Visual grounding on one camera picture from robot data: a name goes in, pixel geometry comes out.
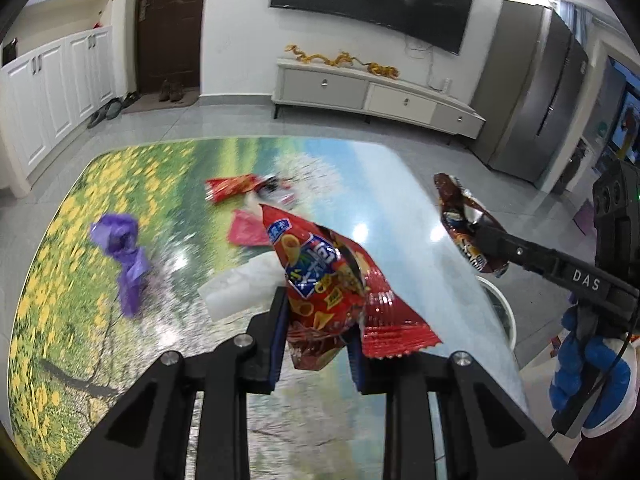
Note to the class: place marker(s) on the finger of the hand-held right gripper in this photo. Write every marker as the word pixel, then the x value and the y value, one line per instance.
pixel 515 252

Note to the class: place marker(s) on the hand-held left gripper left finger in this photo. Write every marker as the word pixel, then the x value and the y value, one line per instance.
pixel 276 372

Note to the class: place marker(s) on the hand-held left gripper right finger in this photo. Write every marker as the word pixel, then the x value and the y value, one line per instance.
pixel 355 370

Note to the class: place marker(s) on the brown snack packet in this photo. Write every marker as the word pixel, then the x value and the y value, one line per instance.
pixel 460 240

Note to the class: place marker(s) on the white rimmed trash bin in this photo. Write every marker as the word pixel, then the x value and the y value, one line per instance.
pixel 502 310

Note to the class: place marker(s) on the red snack bag blue label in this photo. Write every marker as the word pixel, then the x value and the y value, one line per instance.
pixel 310 280

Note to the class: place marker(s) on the person's right hand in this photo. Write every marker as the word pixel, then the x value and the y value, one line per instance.
pixel 607 380

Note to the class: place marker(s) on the pink purple object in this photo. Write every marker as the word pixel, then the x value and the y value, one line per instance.
pixel 585 217

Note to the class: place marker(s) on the clear plastic bag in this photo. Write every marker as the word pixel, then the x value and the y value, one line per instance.
pixel 235 285

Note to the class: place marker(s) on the colourful screen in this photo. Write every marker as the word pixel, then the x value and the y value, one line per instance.
pixel 627 115

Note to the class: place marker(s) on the pink packet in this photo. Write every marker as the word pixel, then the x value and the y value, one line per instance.
pixel 247 230

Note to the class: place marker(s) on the grey steel fridge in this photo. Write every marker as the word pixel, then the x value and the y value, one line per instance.
pixel 530 95

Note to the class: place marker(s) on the red white snack wrapper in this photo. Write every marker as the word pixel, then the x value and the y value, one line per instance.
pixel 275 195

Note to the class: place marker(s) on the small white bottle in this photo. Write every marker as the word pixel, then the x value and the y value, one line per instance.
pixel 445 85

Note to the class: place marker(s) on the purple plastic bag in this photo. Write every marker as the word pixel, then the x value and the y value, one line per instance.
pixel 125 260

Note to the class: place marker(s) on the red yellow snack wrapper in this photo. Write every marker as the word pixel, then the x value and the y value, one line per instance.
pixel 230 187

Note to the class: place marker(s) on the golden dragon ornament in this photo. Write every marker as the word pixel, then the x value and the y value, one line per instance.
pixel 345 59
pixel 305 56
pixel 384 70

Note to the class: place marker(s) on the white television cabinet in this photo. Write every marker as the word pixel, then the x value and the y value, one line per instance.
pixel 350 92

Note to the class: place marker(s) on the brown doormat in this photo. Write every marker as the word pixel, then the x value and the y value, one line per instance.
pixel 150 104

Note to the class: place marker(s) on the brown shoe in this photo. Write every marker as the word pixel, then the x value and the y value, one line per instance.
pixel 164 91
pixel 177 92

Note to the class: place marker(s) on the dark slipper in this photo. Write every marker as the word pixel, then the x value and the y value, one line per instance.
pixel 131 100

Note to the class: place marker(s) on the grey slipper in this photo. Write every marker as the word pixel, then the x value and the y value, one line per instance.
pixel 113 108
pixel 96 119

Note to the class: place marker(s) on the white lower cupboard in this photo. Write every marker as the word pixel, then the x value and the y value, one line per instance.
pixel 50 105

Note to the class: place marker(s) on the dark brown door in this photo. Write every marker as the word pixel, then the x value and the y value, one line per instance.
pixel 170 25

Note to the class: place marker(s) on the black bag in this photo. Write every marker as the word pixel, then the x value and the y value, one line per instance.
pixel 10 51

